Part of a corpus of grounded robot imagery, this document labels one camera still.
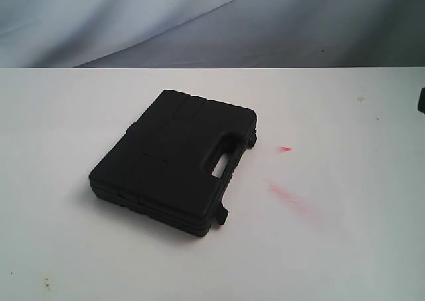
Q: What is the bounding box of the grey fabric backdrop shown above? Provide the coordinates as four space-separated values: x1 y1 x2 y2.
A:
1 0 424 68

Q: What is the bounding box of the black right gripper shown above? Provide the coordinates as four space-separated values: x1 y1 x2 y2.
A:
418 88 425 114

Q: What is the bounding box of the black plastic carrying case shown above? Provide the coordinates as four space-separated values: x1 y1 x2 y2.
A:
89 90 257 237

